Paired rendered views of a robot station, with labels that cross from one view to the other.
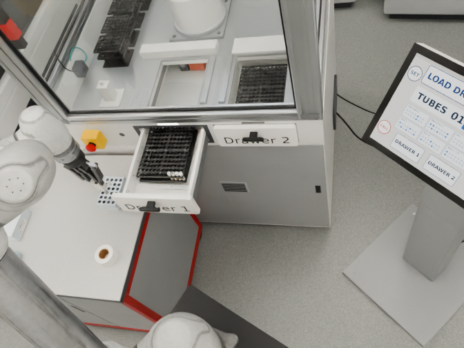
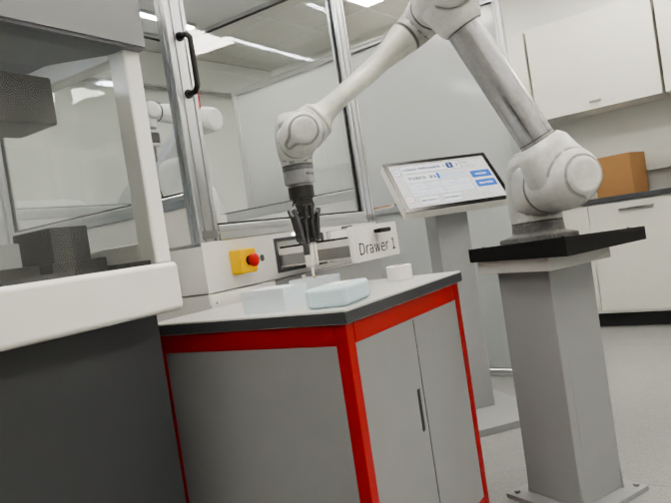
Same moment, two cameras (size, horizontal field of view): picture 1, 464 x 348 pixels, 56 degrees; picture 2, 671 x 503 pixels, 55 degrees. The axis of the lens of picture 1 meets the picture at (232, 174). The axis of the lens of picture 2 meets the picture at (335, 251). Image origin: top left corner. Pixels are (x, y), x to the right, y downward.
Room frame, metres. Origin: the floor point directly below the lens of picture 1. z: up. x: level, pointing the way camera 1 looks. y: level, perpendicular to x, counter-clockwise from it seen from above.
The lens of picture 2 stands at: (0.81, 2.31, 0.90)
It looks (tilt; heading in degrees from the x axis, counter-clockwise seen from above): 1 degrees down; 274
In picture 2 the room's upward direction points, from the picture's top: 9 degrees counter-clockwise
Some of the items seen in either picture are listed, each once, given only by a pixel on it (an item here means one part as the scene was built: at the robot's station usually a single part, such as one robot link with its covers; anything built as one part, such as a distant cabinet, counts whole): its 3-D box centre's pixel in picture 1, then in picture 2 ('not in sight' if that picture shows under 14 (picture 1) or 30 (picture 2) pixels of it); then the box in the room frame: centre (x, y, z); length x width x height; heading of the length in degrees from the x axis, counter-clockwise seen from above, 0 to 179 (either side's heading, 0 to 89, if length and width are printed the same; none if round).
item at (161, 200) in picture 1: (155, 203); (374, 241); (0.83, 0.28, 0.87); 0.29 x 0.02 x 0.11; 61
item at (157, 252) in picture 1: (112, 253); (335, 438); (1.00, 0.65, 0.38); 0.62 x 0.58 x 0.76; 61
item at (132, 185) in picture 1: (170, 153); (321, 251); (1.01, 0.18, 0.86); 0.40 x 0.26 x 0.06; 151
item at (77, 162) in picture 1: (76, 161); (303, 201); (1.01, 0.46, 1.02); 0.08 x 0.07 x 0.09; 58
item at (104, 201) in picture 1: (112, 192); (315, 283); (1.02, 0.45, 0.78); 0.12 x 0.08 x 0.04; 150
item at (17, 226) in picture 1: (12, 223); (274, 297); (1.07, 0.86, 0.79); 0.13 x 0.09 x 0.05; 151
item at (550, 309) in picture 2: not in sight; (558, 373); (0.32, 0.30, 0.38); 0.30 x 0.30 x 0.76; 36
